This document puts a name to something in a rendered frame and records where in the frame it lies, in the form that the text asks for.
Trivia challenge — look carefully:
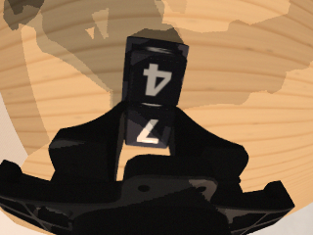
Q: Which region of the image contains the black open tray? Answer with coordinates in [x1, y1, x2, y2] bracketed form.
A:
[121, 36, 190, 101]

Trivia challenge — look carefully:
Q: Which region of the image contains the black cube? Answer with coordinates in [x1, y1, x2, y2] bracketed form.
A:
[127, 45, 188, 107]
[124, 101, 176, 149]

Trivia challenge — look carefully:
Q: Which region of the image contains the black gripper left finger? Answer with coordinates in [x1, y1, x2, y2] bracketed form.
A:
[48, 101, 128, 184]

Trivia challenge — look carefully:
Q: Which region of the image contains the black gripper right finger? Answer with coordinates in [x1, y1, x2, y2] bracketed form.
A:
[168, 107, 249, 193]

